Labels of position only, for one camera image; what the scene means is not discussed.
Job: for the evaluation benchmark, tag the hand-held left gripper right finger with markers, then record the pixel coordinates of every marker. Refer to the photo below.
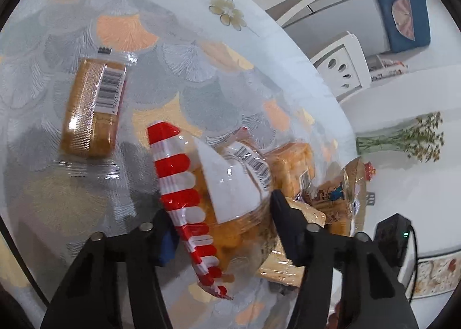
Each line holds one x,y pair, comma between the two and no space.
288,221

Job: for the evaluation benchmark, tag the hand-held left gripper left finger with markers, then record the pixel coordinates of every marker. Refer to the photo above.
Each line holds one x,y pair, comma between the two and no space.
167,246

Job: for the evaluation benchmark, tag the large wafer packet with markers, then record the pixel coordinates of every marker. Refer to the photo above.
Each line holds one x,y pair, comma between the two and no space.
284,273

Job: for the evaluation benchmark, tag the clear rice cracker bag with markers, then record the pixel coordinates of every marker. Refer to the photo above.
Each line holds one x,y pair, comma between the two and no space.
291,166

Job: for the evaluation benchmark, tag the cartoon print snack packet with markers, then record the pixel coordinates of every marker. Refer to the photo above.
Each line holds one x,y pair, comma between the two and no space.
342,188

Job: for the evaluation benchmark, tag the red striped cracker bag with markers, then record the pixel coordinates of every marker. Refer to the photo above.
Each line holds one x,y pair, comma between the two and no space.
223,185

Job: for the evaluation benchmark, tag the small wafer packet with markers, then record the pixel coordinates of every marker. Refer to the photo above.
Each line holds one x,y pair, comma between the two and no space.
90,112

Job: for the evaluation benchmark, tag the red paper decoration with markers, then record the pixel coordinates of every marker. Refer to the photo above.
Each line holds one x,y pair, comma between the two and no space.
369,171

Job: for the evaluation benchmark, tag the black power adapter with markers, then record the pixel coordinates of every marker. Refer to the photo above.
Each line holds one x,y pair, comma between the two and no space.
390,239

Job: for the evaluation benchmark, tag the colourful printed paper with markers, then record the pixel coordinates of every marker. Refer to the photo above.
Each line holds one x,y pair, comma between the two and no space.
389,67

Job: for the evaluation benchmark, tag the white refrigerator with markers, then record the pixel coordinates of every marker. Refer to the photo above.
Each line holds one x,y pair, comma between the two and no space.
342,4

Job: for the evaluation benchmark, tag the blue cloth cover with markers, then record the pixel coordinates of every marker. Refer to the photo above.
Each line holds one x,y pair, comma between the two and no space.
403,22

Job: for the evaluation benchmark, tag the plant wall decal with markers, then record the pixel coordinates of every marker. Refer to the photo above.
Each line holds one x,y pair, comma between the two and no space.
403,138

